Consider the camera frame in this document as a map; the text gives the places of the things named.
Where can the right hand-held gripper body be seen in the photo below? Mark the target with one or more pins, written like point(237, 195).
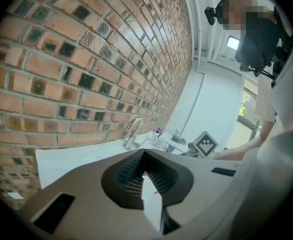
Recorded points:
point(204, 146)

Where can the chrome faucet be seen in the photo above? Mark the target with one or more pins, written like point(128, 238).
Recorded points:
point(132, 131)

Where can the white sink basin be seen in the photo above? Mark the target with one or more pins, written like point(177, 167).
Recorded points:
point(86, 156)

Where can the white soap bottle blue pump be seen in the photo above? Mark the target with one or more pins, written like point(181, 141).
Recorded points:
point(156, 136)

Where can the person's white shirt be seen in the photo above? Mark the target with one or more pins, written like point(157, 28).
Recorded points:
point(265, 99)

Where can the small jar on sink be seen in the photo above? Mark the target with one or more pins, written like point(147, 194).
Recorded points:
point(170, 148)

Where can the black box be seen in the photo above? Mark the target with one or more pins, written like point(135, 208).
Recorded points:
point(176, 136)

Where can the black head camera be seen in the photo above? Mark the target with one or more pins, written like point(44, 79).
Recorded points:
point(210, 16)

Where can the white wall plate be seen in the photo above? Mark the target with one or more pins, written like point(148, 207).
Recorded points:
point(15, 195)

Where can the person's right forearm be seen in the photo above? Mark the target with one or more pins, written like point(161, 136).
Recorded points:
point(236, 151)

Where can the window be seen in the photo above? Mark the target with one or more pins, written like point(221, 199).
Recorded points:
point(249, 104)

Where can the black chest monitor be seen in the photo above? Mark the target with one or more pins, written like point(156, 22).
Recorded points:
point(259, 46)

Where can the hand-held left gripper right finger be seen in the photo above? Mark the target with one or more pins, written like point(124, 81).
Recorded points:
point(171, 181)

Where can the white side table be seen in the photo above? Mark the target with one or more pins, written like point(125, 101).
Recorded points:
point(167, 136)

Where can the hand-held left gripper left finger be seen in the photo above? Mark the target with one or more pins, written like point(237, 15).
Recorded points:
point(121, 184)

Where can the ceiling light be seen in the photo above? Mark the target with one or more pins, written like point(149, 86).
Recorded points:
point(232, 43)

